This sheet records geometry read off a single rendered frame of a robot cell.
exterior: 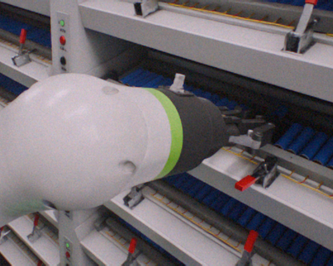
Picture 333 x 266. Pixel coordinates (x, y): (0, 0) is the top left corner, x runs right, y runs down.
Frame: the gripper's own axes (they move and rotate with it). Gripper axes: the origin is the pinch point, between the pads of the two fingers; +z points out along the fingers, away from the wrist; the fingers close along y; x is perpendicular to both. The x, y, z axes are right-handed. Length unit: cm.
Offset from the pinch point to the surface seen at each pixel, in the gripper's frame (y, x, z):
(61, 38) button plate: 42.8, -3.3, -7.3
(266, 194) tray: -6.2, 8.6, -4.2
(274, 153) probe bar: -4.0, 3.6, -0.4
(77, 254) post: 39, 52, 5
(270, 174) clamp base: -5.5, 5.9, -3.2
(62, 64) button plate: 43.4, 2.3, -5.7
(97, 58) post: 38.2, -0.8, -0.9
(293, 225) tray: -10.6, 11.6, -2.4
